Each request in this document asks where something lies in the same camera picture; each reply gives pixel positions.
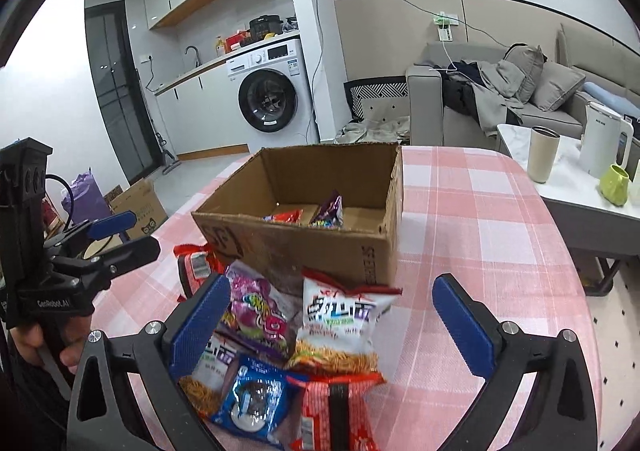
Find white wall power strip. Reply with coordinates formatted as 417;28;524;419
433;12;460;42

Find white noodle snack bag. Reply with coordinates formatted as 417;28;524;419
286;268;402;375

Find kitchen faucet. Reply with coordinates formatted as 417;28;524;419
184;44;202;67

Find crumpled beige cloth on floor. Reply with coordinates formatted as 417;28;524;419
334;116;410;144

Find red spicy strip packet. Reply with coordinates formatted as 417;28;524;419
288;372;385;451

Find blue oreo cookie packet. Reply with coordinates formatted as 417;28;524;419
209;355;305;450

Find purple candy snack bag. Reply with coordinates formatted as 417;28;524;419
309;191;344;228

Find white kitchen counter cabinets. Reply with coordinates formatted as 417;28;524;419
154;29;302;158

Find red packet behind box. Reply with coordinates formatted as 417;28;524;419
174;243;226;301

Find grey clothes pile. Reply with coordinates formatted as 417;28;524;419
440;44;547;137

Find beige travel mug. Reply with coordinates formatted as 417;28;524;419
527;127;560;183

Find person's left hand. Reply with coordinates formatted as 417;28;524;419
8;314;104;374

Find purple candy bag on table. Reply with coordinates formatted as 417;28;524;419
217;260;302;362

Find black glass door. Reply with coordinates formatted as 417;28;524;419
85;1;162;184

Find cardboard box on floor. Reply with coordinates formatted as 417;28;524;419
105;179;168;240

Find purple plastic bag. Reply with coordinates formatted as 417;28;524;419
61;170;111;224

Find grey sofa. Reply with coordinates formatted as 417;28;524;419
406;25;639;148

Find brown cardboard box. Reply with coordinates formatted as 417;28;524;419
192;143;402;295

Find white washing machine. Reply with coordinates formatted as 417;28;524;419
226;36;319;153

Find red chip snack bag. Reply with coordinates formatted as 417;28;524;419
264;209;303;223

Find black cooker on washer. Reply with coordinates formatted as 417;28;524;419
250;14;282;41

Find green ceramic mug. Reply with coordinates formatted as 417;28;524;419
599;164;630;207

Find grey sofa cushion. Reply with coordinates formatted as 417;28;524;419
530;61;586;112

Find white marble coffee table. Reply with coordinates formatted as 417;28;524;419
498;124;639;220

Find white electric kettle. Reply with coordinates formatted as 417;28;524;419
578;101;634;179

